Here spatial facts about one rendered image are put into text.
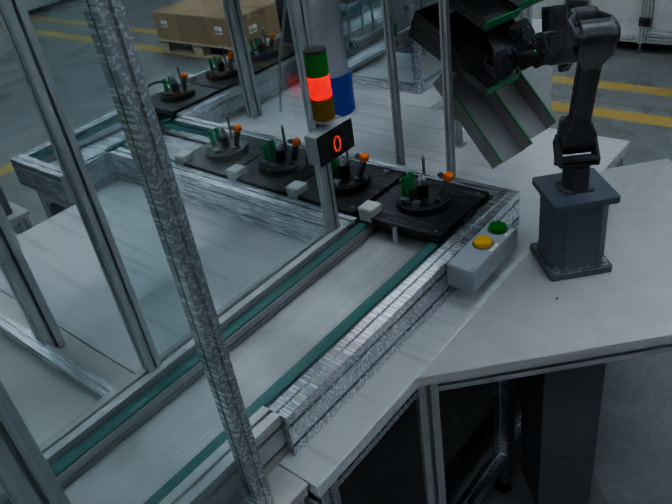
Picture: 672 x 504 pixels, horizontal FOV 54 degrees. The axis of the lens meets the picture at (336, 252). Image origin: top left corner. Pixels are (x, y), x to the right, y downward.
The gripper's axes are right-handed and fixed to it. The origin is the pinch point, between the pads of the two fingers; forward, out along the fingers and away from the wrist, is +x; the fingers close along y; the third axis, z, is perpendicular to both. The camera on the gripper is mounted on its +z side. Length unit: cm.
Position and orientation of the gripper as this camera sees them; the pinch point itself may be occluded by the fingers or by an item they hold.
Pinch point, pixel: (503, 57)
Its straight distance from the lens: 179.3
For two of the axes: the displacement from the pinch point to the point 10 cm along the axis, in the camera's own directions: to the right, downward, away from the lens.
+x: -6.0, -1.4, 7.9
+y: -7.4, 4.6, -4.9
